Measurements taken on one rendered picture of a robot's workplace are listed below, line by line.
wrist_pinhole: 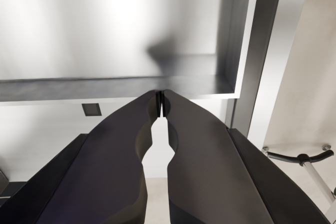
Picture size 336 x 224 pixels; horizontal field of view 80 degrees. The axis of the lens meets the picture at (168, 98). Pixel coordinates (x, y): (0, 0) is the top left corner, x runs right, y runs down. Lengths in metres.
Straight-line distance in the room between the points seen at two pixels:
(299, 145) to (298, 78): 0.57
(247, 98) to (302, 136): 1.53
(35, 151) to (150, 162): 0.13
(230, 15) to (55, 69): 0.15
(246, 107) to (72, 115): 0.17
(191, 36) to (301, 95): 1.33
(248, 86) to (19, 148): 0.25
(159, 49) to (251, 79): 0.08
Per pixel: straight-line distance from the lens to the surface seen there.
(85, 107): 0.21
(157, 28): 0.17
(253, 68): 0.17
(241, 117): 0.19
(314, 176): 1.61
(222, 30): 0.17
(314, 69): 1.41
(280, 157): 1.63
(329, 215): 1.55
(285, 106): 1.47
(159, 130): 0.22
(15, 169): 0.32
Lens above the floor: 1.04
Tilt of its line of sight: 58 degrees down
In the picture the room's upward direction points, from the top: 180 degrees clockwise
